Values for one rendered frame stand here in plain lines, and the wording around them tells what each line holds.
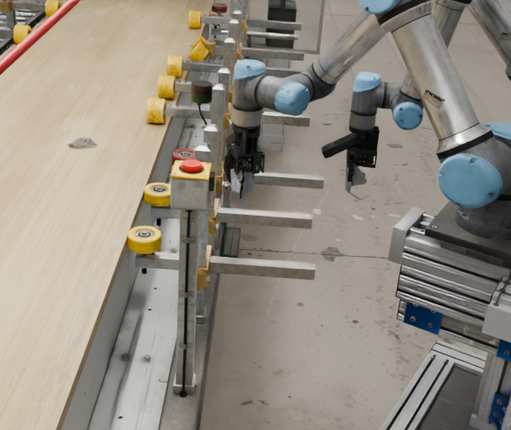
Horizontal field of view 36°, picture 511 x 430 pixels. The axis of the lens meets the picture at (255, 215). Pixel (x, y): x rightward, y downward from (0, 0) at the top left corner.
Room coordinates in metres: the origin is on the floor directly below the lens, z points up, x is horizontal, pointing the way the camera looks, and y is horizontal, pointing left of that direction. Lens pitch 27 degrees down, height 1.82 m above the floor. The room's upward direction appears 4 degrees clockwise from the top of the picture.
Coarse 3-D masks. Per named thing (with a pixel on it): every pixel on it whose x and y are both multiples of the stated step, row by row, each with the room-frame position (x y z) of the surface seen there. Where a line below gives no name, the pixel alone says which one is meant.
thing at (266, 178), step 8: (224, 176) 2.11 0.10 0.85; (256, 176) 2.11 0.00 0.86; (264, 176) 2.11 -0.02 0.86; (272, 176) 2.11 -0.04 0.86; (280, 176) 2.11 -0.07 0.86; (288, 176) 2.12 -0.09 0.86; (296, 176) 2.12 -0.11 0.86; (304, 176) 2.13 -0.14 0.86; (312, 176) 2.13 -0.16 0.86; (320, 176) 2.13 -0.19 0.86; (264, 184) 2.11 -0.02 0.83; (272, 184) 2.11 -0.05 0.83; (280, 184) 2.11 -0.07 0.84; (288, 184) 2.11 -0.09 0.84; (296, 184) 2.11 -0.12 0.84; (304, 184) 2.11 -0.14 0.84; (312, 184) 2.11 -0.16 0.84; (320, 184) 2.11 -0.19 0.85
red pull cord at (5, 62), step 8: (72, 0) 0.75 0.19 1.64; (80, 0) 0.78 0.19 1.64; (64, 8) 0.72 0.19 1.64; (72, 8) 0.74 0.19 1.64; (56, 16) 0.69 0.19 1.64; (48, 24) 0.66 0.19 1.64; (32, 32) 0.63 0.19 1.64; (40, 32) 0.63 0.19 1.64; (24, 40) 0.60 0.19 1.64; (32, 40) 0.61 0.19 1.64; (16, 48) 0.58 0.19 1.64; (24, 48) 0.59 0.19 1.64; (8, 56) 0.56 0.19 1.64; (16, 56) 0.57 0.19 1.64; (0, 64) 0.54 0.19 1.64; (8, 64) 0.55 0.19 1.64; (0, 72) 0.53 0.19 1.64
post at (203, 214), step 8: (200, 144) 1.58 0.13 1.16; (208, 144) 1.59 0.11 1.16; (200, 152) 1.56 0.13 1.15; (208, 152) 1.56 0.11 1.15; (200, 160) 1.56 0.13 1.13; (208, 160) 1.56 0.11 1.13; (208, 208) 1.59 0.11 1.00; (200, 216) 1.56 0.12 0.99; (200, 224) 1.56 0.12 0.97; (200, 232) 1.56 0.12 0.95; (200, 240) 1.56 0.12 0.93; (200, 248) 1.56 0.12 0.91; (200, 256) 1.56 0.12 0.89; (200, 264) 1.56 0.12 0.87; (200, 296) 1.56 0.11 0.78; (200, 304) 1.56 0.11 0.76; (200, 312) 1.56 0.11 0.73
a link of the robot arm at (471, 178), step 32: (384, 0) 1.52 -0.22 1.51; (416, 0) 1.52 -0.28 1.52; (416, 32) 1.51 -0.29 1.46; (416, 64) 1.50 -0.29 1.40; (448, 64) 1.49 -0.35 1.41; (448, 96) 1.46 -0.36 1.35; (448, 128) 1.44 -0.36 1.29; (480, 128) 1.44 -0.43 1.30; (448, 160) 1.41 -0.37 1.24; (480, 160) 1.38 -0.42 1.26; (448, 192) 1.40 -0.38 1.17; (480, 192) 1.37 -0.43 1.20
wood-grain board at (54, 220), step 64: (128, 0) 4.09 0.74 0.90; (192, 0) 4.21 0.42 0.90; (64, 64) 2.92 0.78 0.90; (128, 64) 2.98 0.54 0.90; (0, 128) 2.22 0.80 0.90; (64, 128) 2.26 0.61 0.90; (128, 128) 2.30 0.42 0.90; (0, 192) 1.79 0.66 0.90; (64, 192) 1.82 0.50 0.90; (128, 192) 1.85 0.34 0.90; (0, 256) 1.48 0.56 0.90; (64, 256) 1.50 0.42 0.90; (0, 320) 1.24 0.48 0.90; (64, 320) 1.26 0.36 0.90; (0, 384) 1.06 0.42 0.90; (64, 384) 1.07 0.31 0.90
